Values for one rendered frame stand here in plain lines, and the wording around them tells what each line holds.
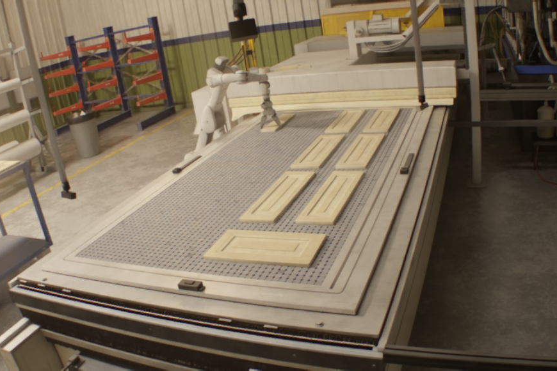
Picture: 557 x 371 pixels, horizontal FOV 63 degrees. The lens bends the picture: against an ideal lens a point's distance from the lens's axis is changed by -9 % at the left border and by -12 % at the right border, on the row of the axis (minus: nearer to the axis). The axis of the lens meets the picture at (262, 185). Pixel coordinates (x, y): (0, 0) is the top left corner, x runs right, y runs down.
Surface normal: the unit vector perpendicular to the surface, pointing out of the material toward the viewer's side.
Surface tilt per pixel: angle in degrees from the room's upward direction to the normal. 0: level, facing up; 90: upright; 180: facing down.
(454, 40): 90
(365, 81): 90
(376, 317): 0
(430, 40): 90
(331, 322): 0
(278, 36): 90
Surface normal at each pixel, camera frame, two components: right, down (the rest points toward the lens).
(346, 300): -0.15, -0.92
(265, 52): -0.40, 0.39
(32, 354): 0.90, 0.01
